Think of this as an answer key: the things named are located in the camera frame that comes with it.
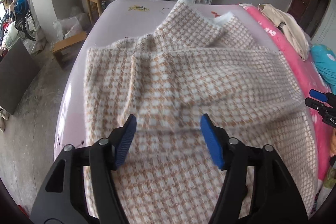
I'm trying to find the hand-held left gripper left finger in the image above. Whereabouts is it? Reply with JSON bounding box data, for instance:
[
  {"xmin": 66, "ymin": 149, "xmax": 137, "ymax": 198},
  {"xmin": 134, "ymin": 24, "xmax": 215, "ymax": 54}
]
[{"xmin": 30, "ymin": 114, "xmax": 137, "ymax": 224}]

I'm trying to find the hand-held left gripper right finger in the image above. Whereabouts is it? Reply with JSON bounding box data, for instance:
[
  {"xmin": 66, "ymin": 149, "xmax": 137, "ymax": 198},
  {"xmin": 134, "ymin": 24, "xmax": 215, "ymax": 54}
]
[{"xmin": 200, "ymin": 113, "xmax": 308, "ymax": 224}]

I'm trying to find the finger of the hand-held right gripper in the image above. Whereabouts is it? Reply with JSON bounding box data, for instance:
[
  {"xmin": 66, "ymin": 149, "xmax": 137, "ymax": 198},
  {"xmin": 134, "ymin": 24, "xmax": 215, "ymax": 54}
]
[
  {"xmin": 309, "ymin": 89, "xmax": 336, "ymax": 104},
  {"xmin": 305, "ymin": 98, "xmax": 328, "ymax": 111}
]

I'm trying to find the beige houndstooth knit cardigan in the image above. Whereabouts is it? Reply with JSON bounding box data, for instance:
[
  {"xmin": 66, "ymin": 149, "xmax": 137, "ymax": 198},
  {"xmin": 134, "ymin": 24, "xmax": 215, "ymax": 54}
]
[{"xmin": 83, "ymin": 0, "xmax": 319, "ymax": 224}]

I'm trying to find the teal cloth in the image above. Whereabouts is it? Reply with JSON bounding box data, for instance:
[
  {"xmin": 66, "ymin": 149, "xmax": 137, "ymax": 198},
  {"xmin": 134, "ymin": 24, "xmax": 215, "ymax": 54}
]
[{"xmin": 310, "ymin": 44, "xmax": 336, "ymax": 93}]

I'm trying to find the beige garment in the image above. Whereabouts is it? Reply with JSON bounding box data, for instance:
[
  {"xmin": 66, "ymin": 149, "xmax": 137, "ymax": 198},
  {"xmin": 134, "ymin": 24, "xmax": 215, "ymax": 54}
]
[{"xmin": 257, "ymin": 4, "xmax": 310, "ymax": 61}]

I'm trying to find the pink floral blanket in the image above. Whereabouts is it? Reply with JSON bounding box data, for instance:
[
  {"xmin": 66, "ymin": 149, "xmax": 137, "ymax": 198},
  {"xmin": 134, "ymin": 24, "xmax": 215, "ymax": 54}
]
[{"xmin": 238, "ymin": 4, "xmax": 336, "ymax": 214}]

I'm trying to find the small wooden stool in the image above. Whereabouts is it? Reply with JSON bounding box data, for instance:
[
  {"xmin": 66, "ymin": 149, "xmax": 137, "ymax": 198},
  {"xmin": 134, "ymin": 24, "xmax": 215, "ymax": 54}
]
[{"xmin": 52, "ymin": 31, "xmax": 87, "ymax": 68}]

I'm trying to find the clear plastic bag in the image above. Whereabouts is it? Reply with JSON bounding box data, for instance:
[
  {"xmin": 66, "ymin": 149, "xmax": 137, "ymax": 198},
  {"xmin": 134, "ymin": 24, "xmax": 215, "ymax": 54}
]
[{"xmin": 52, "ymin": 17, "xmax": 84, "ymax": 41}]

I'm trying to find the red box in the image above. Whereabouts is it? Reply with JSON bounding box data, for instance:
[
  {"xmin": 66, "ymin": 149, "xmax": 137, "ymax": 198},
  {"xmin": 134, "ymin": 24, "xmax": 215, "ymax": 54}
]
[{"xmin": 17, "ymin": 204, "xmax": 30, "ymax": 216}]

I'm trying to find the dark cabinet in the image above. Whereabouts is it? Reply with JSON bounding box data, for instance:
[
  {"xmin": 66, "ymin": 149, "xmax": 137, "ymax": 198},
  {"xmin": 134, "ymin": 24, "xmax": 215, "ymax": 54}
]
[{"xmin": 0, "ymin": 38, "xmax": 40, "ymax": 115}]

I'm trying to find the wheelchair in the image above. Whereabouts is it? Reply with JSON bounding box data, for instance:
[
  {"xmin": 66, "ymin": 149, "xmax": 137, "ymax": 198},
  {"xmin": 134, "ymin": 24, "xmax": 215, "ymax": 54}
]
[{"xmin": 13, "ymin": 0, "xmax": 37, "ymax": 42}]

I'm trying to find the blue bag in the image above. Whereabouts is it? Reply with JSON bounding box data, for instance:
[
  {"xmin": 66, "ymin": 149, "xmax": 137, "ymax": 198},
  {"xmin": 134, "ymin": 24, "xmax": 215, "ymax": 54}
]
[{"xmin": 14, "ymin": 0, "xmax": 28, "ymax": 13}]

